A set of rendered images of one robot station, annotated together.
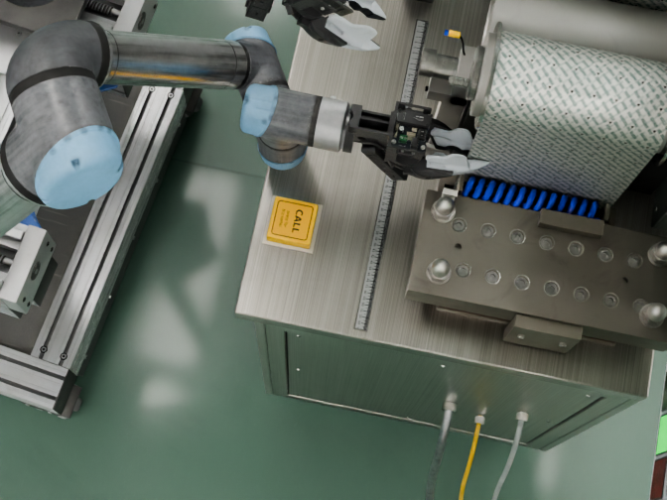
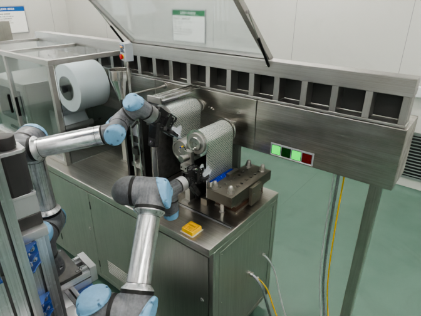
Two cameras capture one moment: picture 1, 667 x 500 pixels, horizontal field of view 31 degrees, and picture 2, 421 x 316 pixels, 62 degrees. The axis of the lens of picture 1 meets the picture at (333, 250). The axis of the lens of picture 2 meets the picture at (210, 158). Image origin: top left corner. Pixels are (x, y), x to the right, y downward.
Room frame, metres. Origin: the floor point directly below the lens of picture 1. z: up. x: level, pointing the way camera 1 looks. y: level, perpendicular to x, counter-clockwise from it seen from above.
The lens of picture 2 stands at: (-0.29, 1.20, 1.96)
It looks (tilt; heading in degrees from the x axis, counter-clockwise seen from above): 25 degrees down; 303
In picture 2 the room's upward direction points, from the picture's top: straight up
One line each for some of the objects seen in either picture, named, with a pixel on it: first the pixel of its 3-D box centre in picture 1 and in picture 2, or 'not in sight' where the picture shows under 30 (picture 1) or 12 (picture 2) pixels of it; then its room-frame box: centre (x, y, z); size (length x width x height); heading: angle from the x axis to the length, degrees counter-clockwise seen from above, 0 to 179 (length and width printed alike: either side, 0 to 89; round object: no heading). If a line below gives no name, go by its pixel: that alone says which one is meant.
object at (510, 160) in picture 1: (548, 169); (219, 162); (0.62, -0.30, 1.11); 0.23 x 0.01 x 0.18; 85
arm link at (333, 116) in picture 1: (333, 123); (180, 184); (0.65, 0.02, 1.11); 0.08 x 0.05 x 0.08; 175
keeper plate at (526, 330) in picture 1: (541, 335); (255, 193); (0.40, -0.33, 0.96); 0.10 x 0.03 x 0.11; 85
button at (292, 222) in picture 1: (292, 222); (191, 228); (0.55, 0.07, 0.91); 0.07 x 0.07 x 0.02; 85
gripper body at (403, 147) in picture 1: (388, 134); (192, 176); (0.64, -0.06, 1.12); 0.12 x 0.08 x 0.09; 85
